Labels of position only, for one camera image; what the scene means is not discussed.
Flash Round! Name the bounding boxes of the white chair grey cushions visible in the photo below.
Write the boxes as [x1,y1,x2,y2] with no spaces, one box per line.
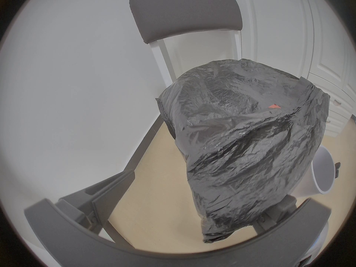
[129,0,245,138]

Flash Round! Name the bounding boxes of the white trash bin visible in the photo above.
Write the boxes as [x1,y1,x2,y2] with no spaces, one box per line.
[292,146,335,198]

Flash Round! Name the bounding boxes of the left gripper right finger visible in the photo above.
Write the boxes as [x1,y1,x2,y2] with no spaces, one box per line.
[252,195,298,234]

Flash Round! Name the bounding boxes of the white wardrobe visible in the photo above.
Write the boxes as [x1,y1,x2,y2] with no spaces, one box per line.
[232,0,355,137]

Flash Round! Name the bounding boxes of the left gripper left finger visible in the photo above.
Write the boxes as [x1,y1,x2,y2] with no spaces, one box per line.
[57,169,136,236]

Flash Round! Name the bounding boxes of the black plastic bag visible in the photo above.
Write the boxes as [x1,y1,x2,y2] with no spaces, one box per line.
[156,59,331,244]

